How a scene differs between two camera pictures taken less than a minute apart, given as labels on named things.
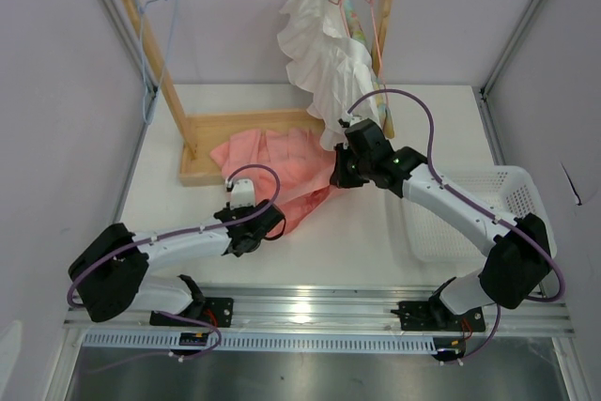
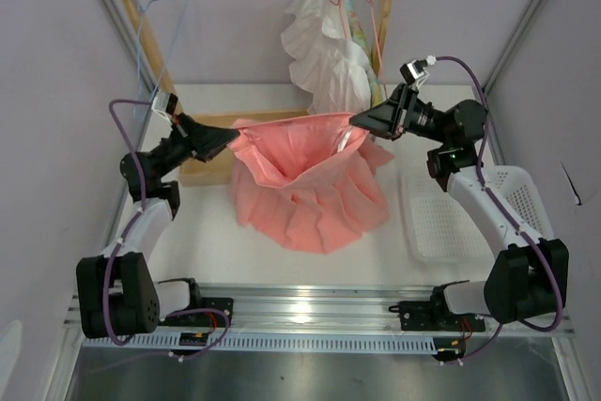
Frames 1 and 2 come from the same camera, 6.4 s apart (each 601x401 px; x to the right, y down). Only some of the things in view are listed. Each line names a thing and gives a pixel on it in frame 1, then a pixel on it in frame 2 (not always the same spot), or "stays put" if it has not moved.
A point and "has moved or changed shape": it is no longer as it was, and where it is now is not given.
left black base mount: x=213 y=311 stays put
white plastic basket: x=511 y=190 stays put
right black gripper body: x=352 y=171 -> x=416 y=117
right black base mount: x=430 y=315 stays put
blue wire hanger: x=140 y=11 -> x=139 y=32
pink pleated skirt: x=300 y=158 has moved or changed shape
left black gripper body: x=238 y=211 -> x=170 y=151
